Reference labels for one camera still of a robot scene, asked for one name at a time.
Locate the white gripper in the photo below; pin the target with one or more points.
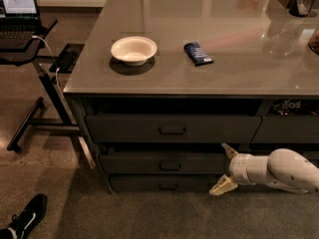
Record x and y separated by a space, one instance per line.
238 168

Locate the grey counter cabinet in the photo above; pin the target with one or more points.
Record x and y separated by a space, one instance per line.
260 55

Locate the black phone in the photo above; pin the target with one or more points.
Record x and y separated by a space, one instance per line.
66 59

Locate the blue snack packet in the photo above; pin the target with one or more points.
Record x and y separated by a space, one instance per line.
198 56

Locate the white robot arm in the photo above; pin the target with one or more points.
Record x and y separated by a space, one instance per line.
282 169

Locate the white bowl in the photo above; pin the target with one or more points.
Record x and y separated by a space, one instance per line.
134 51

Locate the grey drawer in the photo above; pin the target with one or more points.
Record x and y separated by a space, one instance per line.
288 129
309 154
172 128
176 183
164 161

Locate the black chips bag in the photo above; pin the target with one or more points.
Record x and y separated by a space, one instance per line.
295 107

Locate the black sneaker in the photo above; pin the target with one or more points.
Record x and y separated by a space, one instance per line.
32 214

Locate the brown item in dish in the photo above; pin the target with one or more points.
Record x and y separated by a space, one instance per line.
314 42

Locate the open black laptop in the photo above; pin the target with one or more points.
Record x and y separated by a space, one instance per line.
19 22

